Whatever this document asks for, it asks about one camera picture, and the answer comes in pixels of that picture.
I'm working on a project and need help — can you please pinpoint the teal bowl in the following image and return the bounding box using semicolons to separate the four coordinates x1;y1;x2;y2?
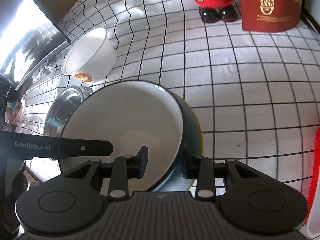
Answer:
148;93;203;192

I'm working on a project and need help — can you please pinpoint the white plate dark rim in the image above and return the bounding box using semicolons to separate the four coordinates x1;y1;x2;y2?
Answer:
59;81;183;191

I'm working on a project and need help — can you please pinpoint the stainless steel bowl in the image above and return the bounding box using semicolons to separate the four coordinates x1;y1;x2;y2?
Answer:
43;86;93;137

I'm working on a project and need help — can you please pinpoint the dark window frame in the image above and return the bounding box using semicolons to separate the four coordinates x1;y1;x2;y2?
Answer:
1;0;71;89

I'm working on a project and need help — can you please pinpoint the red snack bag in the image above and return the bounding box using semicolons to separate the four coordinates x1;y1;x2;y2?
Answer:
241;0;302;33

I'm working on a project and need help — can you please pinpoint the white paper bowl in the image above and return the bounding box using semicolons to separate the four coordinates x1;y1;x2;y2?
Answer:
61;28;117;83

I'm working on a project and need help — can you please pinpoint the red and white object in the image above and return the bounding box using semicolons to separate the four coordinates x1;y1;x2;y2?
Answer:
305;128;320;237

